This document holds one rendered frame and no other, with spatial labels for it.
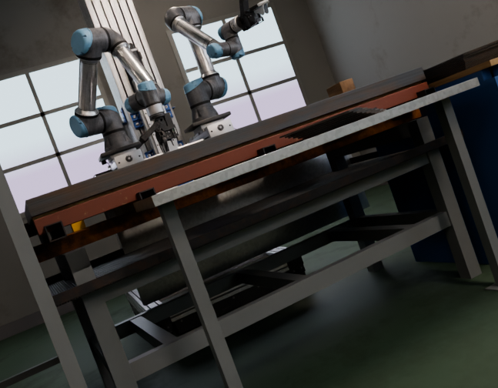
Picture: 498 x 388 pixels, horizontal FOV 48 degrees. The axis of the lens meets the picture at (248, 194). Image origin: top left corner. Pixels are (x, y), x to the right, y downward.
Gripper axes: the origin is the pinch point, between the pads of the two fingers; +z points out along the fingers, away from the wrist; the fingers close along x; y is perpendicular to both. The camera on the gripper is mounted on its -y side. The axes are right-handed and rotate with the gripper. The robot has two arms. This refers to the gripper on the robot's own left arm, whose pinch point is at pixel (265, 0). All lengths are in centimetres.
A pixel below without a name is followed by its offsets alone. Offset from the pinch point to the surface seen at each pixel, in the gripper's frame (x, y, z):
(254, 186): 38, 79, -25
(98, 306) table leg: 156, 76, 12
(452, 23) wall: -228, 55, -13
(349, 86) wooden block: 40, 52, 49
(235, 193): 48, 77, -29
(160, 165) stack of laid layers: 121, 46, 25
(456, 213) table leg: 30, 116, 64
